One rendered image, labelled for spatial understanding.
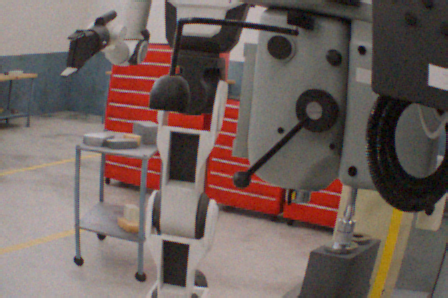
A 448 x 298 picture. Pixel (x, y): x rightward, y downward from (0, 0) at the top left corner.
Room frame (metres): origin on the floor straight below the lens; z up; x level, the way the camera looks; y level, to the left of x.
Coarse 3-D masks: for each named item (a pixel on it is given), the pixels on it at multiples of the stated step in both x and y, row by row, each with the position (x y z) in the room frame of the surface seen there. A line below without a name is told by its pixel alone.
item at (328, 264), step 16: (352, 240) 1.57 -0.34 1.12; (368, 240) 1.58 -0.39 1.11; (320, 256) 1.49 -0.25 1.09; (336, 256) 1.47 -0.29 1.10; (352, 256) 1.47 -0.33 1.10; (368, 256) 1.56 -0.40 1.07; (320, 272) 1.49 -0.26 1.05; (336, 272) 1.46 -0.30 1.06; (352, 272) 1.48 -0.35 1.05; (368, 272) 1.59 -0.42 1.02; (304, 288) 1.51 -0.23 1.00; (320, 288) 1.48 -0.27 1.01; (336, 288) 1.46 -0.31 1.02; (352, 288) 1.51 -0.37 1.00
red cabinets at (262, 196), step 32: (160, 64) 6.57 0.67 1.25; (128, 96) 6.68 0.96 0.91; (128, 128) 6.66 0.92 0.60; (192, 128) 6.46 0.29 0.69; (224, 128) 6.35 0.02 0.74; (128, 160) 6.65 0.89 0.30; (160, 160) 6.54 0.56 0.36; (224, 160) 6.33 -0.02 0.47; (224, 192) 6.32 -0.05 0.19; (256, 192) 6.19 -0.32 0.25; (320, 192) 5.85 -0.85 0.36; (288, 224) 6.03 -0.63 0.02; (320, 224) 5.83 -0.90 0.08
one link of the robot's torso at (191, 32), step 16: (176, 0) 1.95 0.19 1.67; (192, 0) 1.94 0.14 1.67; (208, 0) 1.94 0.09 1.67; (224, 0) 1.93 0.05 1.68; (176, 16) 1.97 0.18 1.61; (192, 16) 1.95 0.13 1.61; (208, 16) 1.95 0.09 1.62; (224, 16) 1.95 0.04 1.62; (240, 16) 1.98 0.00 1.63; (192, 32) 1.95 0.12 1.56; (208, 32) 1.95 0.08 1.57; (224, 32) 1.96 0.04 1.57; (240, 32) 2.07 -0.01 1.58; (192, 48) 1.99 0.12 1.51; (208, 48) 1.98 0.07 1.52; (224, 48) 1.98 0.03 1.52
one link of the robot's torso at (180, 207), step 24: (216, 96) 1.99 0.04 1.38; (216, 120) 1.97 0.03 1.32; (168, 144) 1.98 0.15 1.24; (192, 144) 2.01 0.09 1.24; (168, 168) 2.01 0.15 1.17; (192, 168) 2.02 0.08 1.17; (168, 192) 1.98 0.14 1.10; (192, 192) 1.97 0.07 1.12; (168, 216) 1.98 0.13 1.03; (192, 216) 1.97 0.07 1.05
